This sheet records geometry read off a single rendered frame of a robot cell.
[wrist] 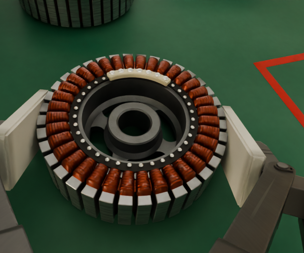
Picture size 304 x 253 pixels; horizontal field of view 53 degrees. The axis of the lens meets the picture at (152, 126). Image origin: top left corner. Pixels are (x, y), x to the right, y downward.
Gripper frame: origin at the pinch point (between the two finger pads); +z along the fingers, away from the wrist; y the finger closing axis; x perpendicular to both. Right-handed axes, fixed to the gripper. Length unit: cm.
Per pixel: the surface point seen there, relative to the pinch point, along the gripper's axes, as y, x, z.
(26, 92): -8.3, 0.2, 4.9
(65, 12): -6.7, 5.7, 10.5
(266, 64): 11.3, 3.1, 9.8
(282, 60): 12.9, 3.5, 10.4
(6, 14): -12.6, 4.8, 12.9
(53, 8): -7.6, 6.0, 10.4
